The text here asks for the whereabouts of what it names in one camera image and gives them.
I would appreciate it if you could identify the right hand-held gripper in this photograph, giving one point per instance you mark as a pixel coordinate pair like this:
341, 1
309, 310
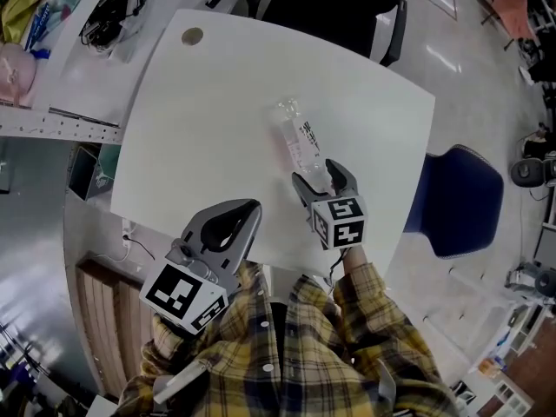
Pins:
343, 224

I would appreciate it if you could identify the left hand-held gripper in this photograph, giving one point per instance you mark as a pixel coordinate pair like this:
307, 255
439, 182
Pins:
174, 295

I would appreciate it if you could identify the clear plastic bottle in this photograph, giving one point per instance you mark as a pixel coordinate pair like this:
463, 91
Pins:
295, 141

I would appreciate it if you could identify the person's left forearm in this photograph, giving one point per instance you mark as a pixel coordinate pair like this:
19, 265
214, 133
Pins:
174, 341

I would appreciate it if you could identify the person's right forearm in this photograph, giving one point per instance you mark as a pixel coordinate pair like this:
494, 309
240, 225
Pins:
369, 302

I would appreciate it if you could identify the white power strip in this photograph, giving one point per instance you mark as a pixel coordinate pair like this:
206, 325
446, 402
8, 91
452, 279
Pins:
128, 233

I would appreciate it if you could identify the blue chair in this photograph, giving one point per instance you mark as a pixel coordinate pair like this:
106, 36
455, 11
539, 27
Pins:
460, 207

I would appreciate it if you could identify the wooden slat pallet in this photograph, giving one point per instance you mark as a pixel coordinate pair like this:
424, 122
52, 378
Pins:
104, 319

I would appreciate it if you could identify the person's yellow plaid shirt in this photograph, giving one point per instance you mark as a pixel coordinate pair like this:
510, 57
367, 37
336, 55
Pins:
304, 363

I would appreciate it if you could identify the black box with white logo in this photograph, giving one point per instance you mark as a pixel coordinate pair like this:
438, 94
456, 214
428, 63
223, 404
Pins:
82, 172

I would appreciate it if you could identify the black office chair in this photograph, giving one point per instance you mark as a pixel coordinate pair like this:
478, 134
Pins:
321, 11

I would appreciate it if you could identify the black floor machine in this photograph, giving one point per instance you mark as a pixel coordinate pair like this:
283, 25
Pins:
525, 173

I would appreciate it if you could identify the pale pink wrapped bundle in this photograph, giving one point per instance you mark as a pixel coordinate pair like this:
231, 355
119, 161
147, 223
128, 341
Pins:
15, 72

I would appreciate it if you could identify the salmon cloth covered table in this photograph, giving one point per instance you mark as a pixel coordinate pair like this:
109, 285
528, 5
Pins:
512, 2

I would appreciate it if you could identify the blue and white packet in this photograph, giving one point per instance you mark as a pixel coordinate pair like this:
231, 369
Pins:
39, 24

